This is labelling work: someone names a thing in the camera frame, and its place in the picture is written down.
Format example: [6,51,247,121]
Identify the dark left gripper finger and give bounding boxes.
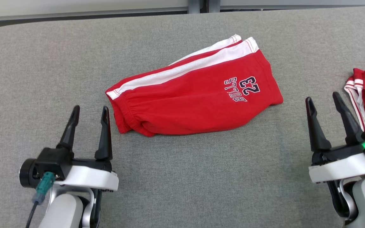
[94,106,113,161]
[56,105,80,151]

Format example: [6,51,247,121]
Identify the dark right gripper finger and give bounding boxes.
[332,92,365,146]
[305,97,332,152]

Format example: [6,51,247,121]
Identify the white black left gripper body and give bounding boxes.
[54,157,119,192]

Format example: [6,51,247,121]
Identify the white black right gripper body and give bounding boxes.
[308,142,365,184]

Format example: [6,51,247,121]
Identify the red white basketball shorts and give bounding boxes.
[105,34,284,137]

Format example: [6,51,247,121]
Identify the teal left camera connector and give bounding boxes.
[32,172,56,205]

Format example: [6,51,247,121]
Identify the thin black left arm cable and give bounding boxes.
[25,201,39,228]

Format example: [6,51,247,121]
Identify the grey upright metal post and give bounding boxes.
[188,0,221,14]

